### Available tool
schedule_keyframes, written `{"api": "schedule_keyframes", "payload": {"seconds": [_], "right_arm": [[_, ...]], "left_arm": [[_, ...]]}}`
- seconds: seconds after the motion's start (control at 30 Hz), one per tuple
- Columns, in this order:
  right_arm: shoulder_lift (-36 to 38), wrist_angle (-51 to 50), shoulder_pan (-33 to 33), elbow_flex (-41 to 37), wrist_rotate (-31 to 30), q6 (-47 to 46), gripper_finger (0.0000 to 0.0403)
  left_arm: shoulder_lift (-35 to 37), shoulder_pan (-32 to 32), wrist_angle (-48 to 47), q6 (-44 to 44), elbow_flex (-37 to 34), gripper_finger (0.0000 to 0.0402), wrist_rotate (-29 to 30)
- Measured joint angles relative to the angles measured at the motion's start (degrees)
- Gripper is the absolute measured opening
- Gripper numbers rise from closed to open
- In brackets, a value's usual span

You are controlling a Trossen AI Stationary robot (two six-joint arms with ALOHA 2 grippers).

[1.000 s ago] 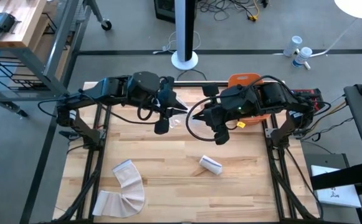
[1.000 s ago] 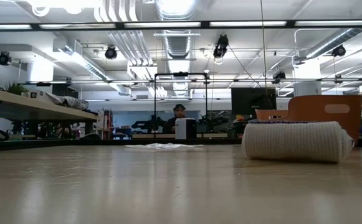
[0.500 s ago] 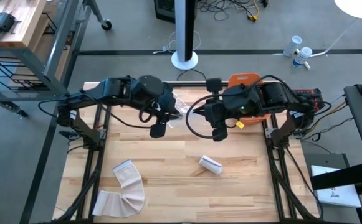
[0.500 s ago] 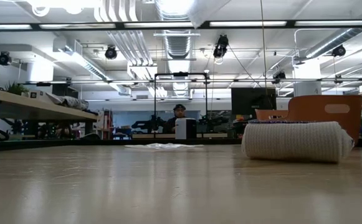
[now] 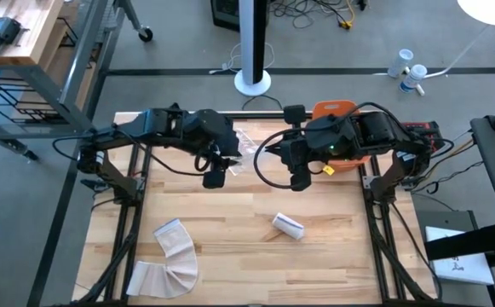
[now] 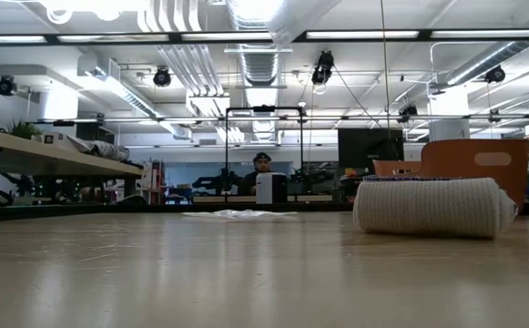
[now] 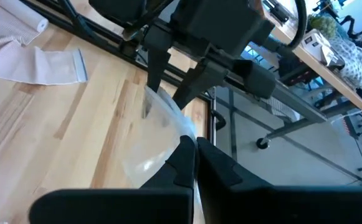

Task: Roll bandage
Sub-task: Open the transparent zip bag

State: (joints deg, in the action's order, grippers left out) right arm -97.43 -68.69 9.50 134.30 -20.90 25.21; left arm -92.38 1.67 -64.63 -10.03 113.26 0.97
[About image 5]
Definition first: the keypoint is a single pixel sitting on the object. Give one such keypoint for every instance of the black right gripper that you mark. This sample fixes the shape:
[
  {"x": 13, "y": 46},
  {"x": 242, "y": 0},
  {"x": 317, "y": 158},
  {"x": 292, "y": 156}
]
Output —
[{"x": 296, "y": 153}]

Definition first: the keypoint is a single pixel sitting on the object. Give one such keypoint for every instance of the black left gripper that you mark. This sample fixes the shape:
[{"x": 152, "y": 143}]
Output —
[{"x": 215, "y": 177}]

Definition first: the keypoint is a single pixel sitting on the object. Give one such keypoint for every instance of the clear plastic wrapper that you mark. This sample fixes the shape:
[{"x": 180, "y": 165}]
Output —
[{"x": 249, "y": 147}]

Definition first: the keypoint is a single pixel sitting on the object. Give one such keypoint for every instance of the white elastic bandage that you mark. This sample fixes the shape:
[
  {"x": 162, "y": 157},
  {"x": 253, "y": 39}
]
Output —
[{"x": 287, "y": 226}]

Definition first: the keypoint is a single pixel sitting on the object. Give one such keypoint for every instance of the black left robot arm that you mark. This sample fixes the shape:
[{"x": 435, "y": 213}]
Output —
[{"x": 162, "y": 125}]

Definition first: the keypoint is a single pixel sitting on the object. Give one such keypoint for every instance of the beige unrolled bandage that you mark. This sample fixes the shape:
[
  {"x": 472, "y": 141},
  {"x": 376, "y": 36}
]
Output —
[{"x": 174, "y": 264}]

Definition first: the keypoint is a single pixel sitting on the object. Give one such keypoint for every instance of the orange plastic basket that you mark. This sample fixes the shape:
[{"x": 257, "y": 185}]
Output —
[{"x": 334, "y": 106}]

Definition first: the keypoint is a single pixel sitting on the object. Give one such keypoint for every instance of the white black tower pole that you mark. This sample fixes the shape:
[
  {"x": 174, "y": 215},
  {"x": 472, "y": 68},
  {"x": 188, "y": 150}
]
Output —
[{"x": 251, "y": 38}]

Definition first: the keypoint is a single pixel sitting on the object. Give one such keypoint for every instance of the yellow connector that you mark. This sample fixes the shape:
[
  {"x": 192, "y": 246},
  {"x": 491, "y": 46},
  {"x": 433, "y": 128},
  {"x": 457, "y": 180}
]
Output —
[{"x": 346, "y": 24}]

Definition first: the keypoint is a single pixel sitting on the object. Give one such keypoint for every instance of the black floor box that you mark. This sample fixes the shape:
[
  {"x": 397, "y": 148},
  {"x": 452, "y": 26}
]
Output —
[{"x": 226, "y": 13}]

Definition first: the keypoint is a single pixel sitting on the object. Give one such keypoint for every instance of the red black device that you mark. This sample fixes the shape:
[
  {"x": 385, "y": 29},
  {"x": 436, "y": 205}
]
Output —
[{"x": 426, "y": 127}]

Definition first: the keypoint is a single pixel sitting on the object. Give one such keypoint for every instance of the white plastic bottle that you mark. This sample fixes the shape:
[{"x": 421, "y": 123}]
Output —
[{"x": 401, "y": 61}]

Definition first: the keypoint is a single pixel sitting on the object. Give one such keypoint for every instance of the black caster wheel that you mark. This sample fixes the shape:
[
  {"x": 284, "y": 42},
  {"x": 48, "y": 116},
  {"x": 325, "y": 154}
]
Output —
[{"x": 145, "y": 34}]

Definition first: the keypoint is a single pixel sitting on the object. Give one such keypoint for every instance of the white bottle blue label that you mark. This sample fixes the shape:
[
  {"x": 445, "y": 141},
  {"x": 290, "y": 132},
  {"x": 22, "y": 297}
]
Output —
[{"x": 413, "y": 79}]

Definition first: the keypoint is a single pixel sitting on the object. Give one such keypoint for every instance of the white flat box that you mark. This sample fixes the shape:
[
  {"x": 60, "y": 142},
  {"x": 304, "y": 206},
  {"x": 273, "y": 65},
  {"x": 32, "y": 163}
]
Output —
[{"x": 456, "y": 260}]

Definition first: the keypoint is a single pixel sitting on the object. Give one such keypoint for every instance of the wooden side table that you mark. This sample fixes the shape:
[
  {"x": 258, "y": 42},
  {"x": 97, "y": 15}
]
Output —
[{"x": 13, "y": 30}]

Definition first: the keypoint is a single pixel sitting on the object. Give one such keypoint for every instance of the white round disc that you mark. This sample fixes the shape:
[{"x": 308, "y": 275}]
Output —
[{"x": 492, "y": 9}]

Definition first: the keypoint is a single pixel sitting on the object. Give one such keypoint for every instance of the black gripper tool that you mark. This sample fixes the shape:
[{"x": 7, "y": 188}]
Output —
[{"x": 2, "y": 34}]

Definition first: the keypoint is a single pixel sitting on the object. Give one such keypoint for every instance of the black table frame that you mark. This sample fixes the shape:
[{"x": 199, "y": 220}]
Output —
[{"x": 251, "y": 115}]

